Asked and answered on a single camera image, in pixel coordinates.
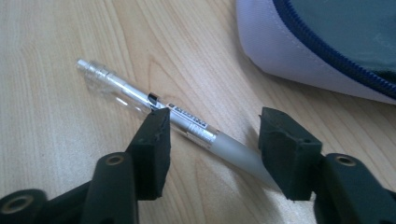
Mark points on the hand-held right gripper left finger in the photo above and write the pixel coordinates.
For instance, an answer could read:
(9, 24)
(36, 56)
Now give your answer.
(149, 161)

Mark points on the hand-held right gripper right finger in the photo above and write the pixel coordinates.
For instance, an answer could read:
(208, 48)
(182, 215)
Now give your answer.
(289, 155)

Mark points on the clear grey pen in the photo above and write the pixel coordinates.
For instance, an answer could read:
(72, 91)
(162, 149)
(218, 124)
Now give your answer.
(199, 128)

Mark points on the grey pencil case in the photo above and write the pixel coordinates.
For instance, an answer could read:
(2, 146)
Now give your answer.
(280, 46)

